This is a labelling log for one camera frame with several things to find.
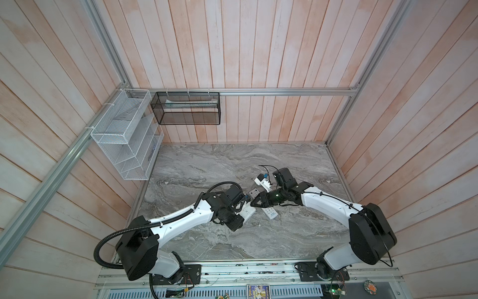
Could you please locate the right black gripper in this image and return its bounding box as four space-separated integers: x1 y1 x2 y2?
249 187 286 207

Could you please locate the small round orange object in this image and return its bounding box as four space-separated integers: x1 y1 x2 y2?
363 280 377 295

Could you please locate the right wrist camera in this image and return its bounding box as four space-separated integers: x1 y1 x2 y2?
254 173 272 193

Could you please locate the white wire mesh shelf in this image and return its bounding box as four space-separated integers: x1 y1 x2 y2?
91 89 164 181

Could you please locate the colourful card box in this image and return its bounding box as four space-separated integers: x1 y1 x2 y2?
247 285 271 299

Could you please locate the black mesh basket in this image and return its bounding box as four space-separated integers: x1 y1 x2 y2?
151 91 222 125

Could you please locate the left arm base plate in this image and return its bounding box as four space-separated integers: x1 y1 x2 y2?
150 264 202 286

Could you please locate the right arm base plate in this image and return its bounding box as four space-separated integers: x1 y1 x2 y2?
295 262 350 282

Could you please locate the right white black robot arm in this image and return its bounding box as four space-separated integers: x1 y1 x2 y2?
251 168 397 280

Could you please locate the white air conditioner remote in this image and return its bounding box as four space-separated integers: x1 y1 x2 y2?
239 203 256 222

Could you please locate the white battery cover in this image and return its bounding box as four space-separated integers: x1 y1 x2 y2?
248 188 260 199

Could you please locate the long white TV remote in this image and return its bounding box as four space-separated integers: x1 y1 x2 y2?
262 208 278 220

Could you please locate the black corrugated cable conduit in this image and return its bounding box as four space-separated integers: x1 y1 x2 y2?
93 181 243 299

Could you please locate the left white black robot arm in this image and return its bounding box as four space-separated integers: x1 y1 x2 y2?
116 182 247 284

